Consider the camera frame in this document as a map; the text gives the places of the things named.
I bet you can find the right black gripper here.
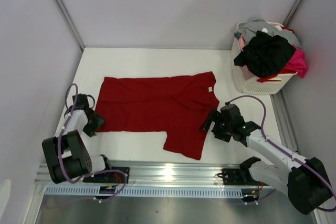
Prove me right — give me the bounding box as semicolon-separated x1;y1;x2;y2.
199;109;233;143

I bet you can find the red t shirt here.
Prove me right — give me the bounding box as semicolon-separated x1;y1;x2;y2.
95;72;219;160

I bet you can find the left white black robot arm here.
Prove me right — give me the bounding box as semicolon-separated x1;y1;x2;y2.
42;94;113;184

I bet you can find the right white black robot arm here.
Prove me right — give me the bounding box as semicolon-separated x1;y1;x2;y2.
201;103;335;215

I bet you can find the white perforated laundry basket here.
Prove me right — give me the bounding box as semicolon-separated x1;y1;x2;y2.
231;19;301;94

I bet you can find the black garment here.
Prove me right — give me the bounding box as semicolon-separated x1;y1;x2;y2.
234;31;296;78

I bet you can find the grey garment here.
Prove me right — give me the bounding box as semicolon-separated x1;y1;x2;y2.
234;19;301;49

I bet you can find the pink garment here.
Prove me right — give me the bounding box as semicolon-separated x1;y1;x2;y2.
257;45;308;83

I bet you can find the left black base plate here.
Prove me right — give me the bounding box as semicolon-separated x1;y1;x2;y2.
83;166;130;184

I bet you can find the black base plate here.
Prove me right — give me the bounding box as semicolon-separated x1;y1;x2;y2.
83;166;130;184
216;168;255;186

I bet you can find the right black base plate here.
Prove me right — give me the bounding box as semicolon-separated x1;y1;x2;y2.
216;168;255;186

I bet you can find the aluminium mounting rail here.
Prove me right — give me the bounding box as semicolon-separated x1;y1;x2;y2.
34;158;321;189

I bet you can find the slotted cable duct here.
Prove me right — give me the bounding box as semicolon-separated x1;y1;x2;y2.
45;185;243;199

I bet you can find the left aluminium corner post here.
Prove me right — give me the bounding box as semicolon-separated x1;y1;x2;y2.
53;0;85;52

